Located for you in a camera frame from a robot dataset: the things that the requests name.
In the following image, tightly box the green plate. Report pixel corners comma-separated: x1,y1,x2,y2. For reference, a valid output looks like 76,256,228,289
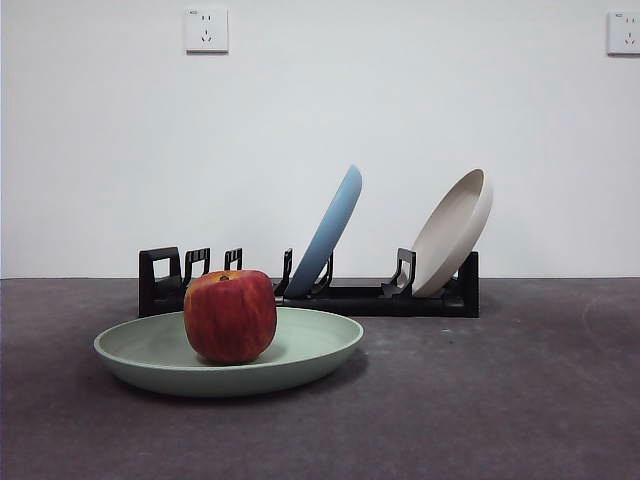
93,305,366,399

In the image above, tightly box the red apple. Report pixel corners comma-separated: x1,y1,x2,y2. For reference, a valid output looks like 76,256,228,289
183,269,279,365

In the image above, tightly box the blue plate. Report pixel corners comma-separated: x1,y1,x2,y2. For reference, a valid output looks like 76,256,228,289
285,163,364,296

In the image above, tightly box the black plate rack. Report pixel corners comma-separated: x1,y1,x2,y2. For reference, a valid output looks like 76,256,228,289
138,246,480,319

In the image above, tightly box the beige plate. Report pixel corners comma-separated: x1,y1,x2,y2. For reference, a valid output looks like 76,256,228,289
410,168,495,297

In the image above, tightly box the white wall socket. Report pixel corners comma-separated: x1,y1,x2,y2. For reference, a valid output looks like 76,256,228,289
184,7,230,54
606,11,640,56

